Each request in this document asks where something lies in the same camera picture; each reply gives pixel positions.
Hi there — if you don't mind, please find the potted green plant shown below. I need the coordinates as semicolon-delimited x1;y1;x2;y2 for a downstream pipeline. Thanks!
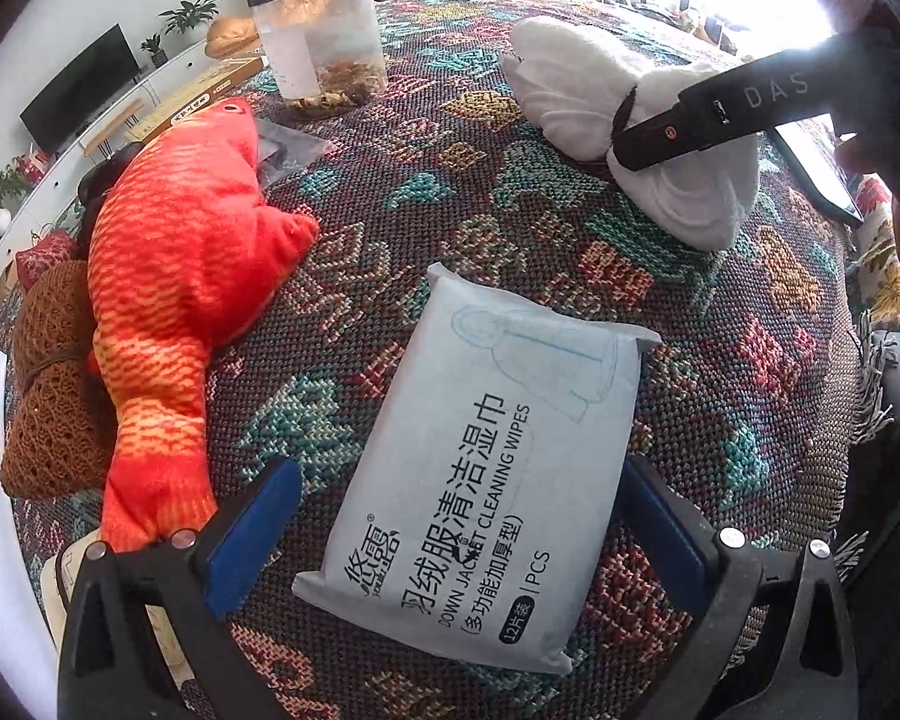
159;0;221;34

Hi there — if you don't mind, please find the orange plush fish toy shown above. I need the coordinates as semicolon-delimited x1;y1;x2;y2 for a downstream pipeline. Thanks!
87;98;320;553

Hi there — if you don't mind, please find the colourful woven table cloth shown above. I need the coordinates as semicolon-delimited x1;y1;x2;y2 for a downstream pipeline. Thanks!
2;0;900;720

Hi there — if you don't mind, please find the white cloth bundle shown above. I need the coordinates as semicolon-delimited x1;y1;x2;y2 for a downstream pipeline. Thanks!
502;16;759;252

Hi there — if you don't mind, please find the clear jar with black lid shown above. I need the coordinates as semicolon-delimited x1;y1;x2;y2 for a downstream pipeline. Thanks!
247;0;386;115

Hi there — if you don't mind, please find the white tv cabinet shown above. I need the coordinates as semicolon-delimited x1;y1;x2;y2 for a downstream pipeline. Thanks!
0;35;219;283

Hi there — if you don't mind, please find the yellow flat cardboard box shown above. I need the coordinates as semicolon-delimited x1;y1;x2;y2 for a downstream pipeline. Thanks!
128;55;266;143

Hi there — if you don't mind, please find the black flat-screen television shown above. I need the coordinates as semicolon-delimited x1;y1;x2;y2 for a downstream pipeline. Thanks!
20;25;141;153

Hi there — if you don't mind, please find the orange lounge chair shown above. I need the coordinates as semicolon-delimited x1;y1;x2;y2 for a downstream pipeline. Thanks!
205;16;261;60

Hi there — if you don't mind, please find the red mesh bundle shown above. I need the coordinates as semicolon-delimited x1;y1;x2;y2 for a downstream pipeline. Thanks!
14;229;77;291

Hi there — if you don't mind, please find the brown knitted net bundle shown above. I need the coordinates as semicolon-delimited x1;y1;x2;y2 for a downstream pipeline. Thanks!
0;260;116;499

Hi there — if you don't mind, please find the light blue wet wipes pack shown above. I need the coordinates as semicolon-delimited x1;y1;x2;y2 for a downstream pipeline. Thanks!
292;265;658;676

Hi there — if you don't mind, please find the small wooden bench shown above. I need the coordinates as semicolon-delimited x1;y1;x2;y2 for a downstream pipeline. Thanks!
79;98;144;160

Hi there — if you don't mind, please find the clear plastic sleeve with tablet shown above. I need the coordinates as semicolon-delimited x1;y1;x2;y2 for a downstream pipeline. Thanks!
255;117;329;192

